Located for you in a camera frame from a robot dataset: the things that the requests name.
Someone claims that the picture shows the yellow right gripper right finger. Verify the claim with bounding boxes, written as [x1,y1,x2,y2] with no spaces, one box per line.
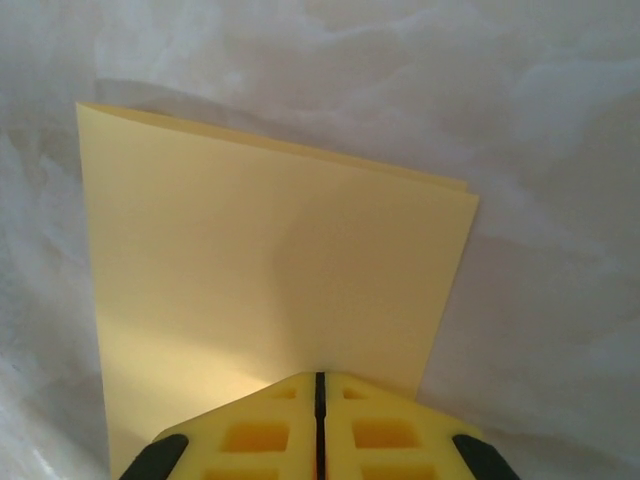
[319,370,521,480]

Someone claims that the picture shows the yellow paper sheet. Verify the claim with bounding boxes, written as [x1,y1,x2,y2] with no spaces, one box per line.
[75,101,481,480]

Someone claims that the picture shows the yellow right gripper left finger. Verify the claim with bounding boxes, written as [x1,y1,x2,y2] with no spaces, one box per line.
[119,370,321,480]

